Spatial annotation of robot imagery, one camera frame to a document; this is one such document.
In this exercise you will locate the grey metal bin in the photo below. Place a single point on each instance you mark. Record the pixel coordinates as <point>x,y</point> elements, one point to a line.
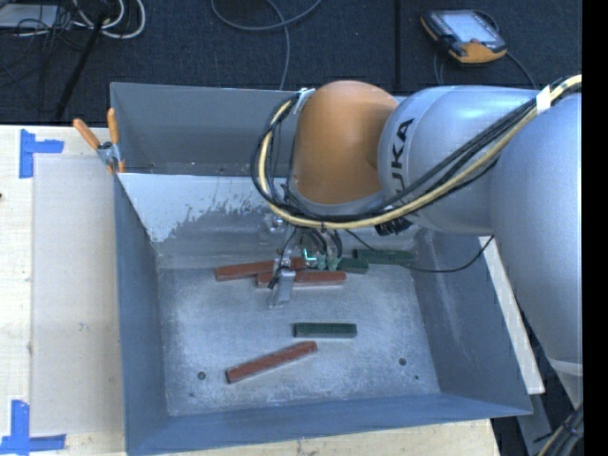
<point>304,378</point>

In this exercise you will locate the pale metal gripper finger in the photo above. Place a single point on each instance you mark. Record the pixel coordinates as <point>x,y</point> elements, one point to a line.
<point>282,288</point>
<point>271,227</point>

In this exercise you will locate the red-brown flat block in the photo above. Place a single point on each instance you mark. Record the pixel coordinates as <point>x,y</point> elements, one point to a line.
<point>237,271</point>
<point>271,362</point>
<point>323,278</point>

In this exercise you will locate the dark green flat block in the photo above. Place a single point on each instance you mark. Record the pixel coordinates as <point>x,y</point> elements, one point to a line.
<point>354,265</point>
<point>385,255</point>
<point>325,330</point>

